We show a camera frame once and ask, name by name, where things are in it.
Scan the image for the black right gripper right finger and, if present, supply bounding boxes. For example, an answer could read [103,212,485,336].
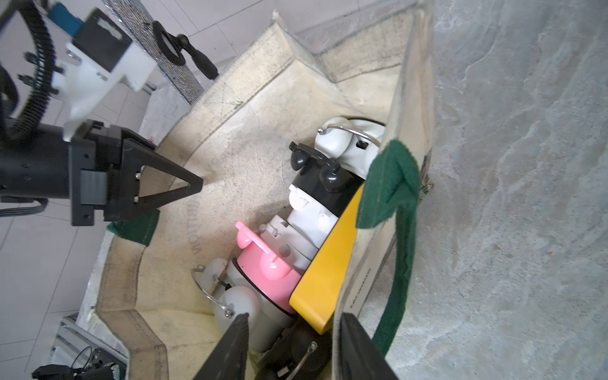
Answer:
[338,313,397,380]

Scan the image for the rhinestone stand with black base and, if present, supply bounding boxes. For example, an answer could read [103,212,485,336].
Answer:
[104,1,219,104]

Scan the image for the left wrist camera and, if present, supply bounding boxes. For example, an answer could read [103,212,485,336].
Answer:
[52,8,157,143]

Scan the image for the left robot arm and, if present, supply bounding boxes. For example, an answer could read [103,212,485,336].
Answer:
[1,1,204,226]

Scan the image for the pink twin-bell alarm clock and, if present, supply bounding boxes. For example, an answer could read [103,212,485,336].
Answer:
[235,221,302,314]

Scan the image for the yellow square alarm clock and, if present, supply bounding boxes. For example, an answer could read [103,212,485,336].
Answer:
[289,187,364,335]

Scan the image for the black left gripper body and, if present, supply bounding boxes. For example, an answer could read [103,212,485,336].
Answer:
[68,120,156,226]

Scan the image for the canvas bag with green handles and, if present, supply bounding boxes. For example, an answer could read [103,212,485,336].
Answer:
[87,1,435,379]

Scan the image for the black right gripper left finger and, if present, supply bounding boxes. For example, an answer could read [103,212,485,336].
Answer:
[193,313,250,380]

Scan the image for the white twin-bell alarm clock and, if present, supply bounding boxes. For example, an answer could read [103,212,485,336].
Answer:
[314,117,386,180]

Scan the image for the black and white alarm clock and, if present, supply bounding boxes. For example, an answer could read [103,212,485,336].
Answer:
[289,142,364,217]

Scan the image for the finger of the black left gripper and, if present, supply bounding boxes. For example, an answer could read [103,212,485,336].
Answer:
[120,139,204,221]

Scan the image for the small black alarm clock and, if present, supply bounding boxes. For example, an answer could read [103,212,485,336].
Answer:
[255,318,333,379]

